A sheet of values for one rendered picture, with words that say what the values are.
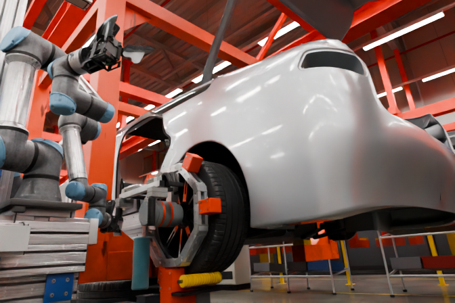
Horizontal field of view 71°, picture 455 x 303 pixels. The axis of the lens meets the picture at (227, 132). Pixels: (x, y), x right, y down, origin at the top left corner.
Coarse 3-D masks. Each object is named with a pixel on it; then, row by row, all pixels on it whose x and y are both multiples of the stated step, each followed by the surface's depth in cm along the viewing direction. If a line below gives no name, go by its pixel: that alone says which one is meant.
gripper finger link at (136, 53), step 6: (126, 48) 98; (132, 48) 98; (138, 48) 98; (144, 48) 98; (150, 48) 98; (126, 54) 98; (132, 54) 98; (138, 54) 98; (132, 60) 97; (138, 60) 98
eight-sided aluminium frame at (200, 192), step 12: (168, 168) 187; (180, 168) 178; (192, 180) 168; (204, 192) 166; (204, 216) 161; (144, 228) 192; (204, 228) 159; (192, 240) 158; (156, 252) 181; (192, 252) 162; (156, 264) 175; (168, 264) 168; (180, 264) 161
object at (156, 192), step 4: (148, 188) 156; (152, 188) 154; (156, 188) 155; (160, 188) 157; (164, 188) 158; (148, 192) 155; (152, 192) 153; (156, 192) 155; (160, 192) 156; (164, 192) 158; (148, 196) 154; (152, 196) 153; (156, 196) 154; (160, 196) 156; (164, 196) 157
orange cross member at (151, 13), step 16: (128, 0) 264; (144, 0) 276; (128, 16) 266; (144, 16) 278; (160, 16) 284; (176, 16) 299; (176, 32) 302; (192, 32) 308; (208, 32) 325; (208, 48) 327; (224, 48) 336; (240, 64) 359
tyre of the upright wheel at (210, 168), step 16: (208, 176) 172; (224, 176) 178; (208, 192) 170; (224, 192) 169; (240, 192) 178; (224, 208) 164; (240, 208) 172; (224, 224) 162; (240, 224) 170; (208, 240) 162; (224, 240) 163; (240, 240) 171; (208, 256) 161; (224, 256) 167; (192, 272) 166; (208, 272) 171
